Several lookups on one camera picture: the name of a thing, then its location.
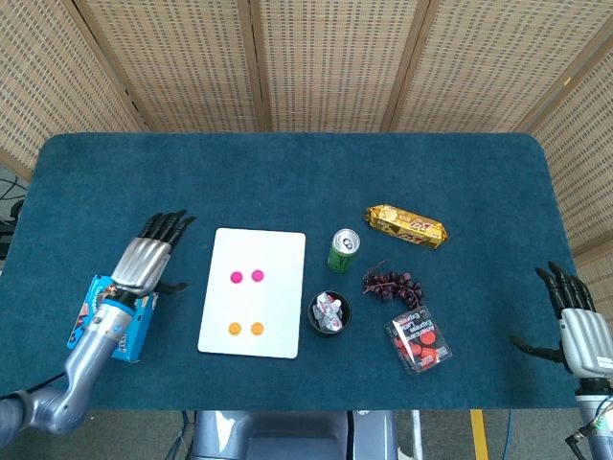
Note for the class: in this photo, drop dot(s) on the blue cookie box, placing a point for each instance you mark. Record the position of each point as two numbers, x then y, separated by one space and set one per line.
131 335

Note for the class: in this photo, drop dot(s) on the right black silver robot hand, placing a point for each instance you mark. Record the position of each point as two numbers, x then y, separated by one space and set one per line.
586 338

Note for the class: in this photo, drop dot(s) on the black mesh cup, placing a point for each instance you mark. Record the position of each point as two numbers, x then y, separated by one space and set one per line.
312 322

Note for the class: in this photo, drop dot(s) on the orange round magnet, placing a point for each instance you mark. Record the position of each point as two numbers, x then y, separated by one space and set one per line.
234 328
257 328

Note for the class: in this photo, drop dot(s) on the gold biscuit pack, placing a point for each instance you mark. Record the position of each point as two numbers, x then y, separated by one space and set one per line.
407 225

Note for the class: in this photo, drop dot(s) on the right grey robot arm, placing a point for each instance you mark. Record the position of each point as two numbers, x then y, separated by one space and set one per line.
596 421

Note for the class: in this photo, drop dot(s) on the white magnetic board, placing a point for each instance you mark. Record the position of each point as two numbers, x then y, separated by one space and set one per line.
278 302

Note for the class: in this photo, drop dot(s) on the pink round magnet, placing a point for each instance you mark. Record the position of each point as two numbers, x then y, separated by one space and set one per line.
257 275
236 276

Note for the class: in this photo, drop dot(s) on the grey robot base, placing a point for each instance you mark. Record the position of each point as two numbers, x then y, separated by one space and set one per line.
268 436

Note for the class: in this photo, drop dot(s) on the dark red grape bunch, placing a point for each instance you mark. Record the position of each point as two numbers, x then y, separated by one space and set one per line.
397 287

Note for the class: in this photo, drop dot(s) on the woven folding screen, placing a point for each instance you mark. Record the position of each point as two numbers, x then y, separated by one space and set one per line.
335 62

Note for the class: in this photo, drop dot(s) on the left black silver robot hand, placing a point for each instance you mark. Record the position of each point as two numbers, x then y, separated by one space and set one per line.
141 266

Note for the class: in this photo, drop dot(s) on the clear coffee capsule box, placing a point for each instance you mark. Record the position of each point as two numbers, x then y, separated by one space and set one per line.
421 342

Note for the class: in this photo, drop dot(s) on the green energy drink can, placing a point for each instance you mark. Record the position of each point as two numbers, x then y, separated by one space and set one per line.
341 259

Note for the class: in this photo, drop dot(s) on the white table leg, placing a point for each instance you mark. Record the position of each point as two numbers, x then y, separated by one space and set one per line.
416 433

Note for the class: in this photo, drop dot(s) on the silver spouted jelly pouch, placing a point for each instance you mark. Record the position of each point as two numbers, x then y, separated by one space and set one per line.
328 311

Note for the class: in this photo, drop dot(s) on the blue felt table cover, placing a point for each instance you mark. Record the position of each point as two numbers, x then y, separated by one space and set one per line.
287 182

